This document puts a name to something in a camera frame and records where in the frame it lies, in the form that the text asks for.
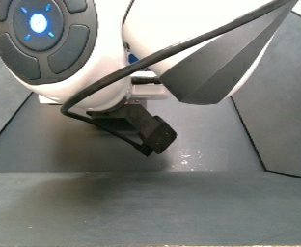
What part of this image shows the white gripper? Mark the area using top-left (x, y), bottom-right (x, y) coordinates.
top-left (37, 70), bottom-right (169, 105)

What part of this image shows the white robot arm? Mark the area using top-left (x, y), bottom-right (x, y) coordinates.
top-left (0, 0), bottom-right (297, 105)

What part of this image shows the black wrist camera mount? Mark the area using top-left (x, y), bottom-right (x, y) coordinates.
top-left (88, 104), bottom-right (176, 156)

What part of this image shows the black cable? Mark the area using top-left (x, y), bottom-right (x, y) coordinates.
top-left (58, 0), bottom-right (292, 151)

